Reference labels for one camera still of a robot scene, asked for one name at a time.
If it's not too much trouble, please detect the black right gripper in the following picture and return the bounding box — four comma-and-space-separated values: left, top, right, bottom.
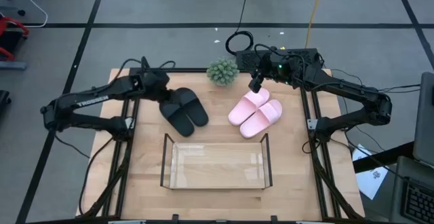
248, 51, 301, 94

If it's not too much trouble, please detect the pink slide sandal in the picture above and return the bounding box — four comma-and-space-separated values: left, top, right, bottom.
227, 87, 271, 127
239, 98, 283, 139

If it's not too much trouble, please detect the black slide sandal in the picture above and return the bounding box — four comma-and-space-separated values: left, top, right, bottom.
172, 87, 210, 128
159, 98, 196, 138

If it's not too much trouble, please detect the black control box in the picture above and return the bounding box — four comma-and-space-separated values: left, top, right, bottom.
235, 48, 321, 71

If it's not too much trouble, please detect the green plant in white pot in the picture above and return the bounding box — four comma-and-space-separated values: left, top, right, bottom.
205, 57, 240, 87

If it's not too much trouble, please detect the black desk bar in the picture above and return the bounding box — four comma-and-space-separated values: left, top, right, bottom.
352, 141, 415, 174

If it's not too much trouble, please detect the white paper sheet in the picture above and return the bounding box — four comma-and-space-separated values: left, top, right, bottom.
351, 144, 389, 200

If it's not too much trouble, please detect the red and black cart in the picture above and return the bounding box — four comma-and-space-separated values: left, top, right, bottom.
0, 13, 30, 62

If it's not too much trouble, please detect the grey laptop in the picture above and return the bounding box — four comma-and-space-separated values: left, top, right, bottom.
412, 71, 434, 169

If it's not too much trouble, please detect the black keyboard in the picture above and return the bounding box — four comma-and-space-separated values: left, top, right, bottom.
401, 179, 434, 223

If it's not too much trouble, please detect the black aluminium table frame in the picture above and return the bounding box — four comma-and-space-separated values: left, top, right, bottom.
76, 67, 366, 224

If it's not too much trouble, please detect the black hanging cable with coil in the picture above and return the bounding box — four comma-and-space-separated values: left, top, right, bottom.
224, 0, 254, 56

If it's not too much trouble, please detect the yellow hanging cable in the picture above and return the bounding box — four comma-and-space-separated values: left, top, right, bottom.
304, 0, 328, 49

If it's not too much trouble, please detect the wooden shelf with black frame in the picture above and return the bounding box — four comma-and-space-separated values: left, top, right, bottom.
159, 132, 274, 190

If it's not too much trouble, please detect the white floor cable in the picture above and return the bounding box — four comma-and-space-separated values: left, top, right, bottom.
18, 0, 49, 28

